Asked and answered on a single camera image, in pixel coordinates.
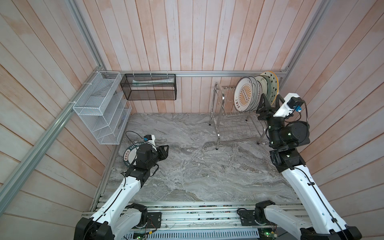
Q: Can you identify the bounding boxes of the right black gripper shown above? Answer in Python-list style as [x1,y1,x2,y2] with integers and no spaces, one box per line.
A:
[255,96,287,150]

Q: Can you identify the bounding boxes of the mint green flower plate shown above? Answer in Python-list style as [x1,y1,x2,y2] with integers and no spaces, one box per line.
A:
[263,75,274,104]

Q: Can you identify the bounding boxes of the white star patterned plate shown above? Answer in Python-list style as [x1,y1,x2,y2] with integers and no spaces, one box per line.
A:
[261,71,279,105]

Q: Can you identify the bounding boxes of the white plate green clover outline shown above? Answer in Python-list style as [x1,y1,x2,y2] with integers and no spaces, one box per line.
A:
[249,77,260,112]

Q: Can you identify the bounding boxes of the cream plate with red berries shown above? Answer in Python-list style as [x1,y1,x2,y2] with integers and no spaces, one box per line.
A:
[255,76,267,96]

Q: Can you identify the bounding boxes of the small sunburst plate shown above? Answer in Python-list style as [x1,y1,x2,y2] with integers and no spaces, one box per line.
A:
[234,77,254,112]

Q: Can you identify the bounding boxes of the green rim lettered plate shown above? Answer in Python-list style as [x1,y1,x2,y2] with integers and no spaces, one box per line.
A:
[123,143,143,168]

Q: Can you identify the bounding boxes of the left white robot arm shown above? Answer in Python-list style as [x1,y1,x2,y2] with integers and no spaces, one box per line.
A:
[74,143,169,240]

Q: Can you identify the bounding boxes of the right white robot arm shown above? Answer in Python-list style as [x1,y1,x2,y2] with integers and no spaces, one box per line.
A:
[254,94,362,240]

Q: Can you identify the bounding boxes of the stainless steel dish rack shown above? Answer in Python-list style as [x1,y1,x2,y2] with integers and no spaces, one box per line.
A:
[209,82,268,150]

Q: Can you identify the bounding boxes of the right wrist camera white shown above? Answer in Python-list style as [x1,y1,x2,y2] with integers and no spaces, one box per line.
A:
[273,93,304,118]

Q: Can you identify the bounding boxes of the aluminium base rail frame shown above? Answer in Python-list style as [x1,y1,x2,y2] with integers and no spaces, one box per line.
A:
[74,193,325,240]

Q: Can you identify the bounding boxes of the black wire mesh basket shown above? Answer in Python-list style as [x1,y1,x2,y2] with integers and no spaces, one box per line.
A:
[120,73,178,101]

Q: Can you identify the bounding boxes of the white wire mesh shelf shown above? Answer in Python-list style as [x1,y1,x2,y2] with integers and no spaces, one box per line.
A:
[73,71,132,145]

